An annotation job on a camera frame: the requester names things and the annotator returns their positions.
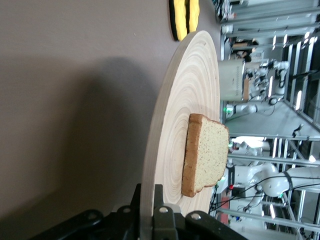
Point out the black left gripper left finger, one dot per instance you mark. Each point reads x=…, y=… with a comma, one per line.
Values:
x=125, y=225

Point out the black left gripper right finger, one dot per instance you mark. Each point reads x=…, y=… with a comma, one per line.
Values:
x=165, y=225

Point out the slice of brown bread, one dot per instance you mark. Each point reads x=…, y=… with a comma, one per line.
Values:
x=210, y=155

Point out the round pale wooden plate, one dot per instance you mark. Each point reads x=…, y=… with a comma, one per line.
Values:
x=175, y=125

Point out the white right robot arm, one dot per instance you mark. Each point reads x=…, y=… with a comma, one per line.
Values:
x=272, y=183

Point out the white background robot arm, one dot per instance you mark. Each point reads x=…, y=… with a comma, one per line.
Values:
x=246, y=109

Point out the cream and chrome toaster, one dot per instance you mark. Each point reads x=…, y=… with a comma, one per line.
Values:
x=231, y=80

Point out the yellow quilted oven mitt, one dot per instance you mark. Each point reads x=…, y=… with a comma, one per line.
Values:
x=181, y=22
x=193, y=15

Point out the aluminium frame post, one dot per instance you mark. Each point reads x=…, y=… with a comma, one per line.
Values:
x=262, y=159

